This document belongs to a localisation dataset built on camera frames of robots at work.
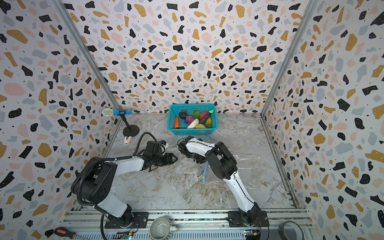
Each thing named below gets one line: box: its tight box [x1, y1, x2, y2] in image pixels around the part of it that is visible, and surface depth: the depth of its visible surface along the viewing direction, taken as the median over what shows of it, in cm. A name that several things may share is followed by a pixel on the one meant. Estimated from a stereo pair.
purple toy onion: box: [185, 115, 195, 125], surface depth 112 cm
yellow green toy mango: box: [206, 117, 213, 128], surface depth 112 cm
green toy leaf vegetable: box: [193, 110, 200, 119], surface depth 119 cm
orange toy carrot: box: [174, 116, 180, 129], surface depth 115 cm
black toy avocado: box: [179, 111, 188, 120], surface depth 119 cm
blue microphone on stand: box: [102, 108, 140, 137], surface depth 103 cm
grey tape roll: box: [278, 220, 305, 240], surface depth 70 cm
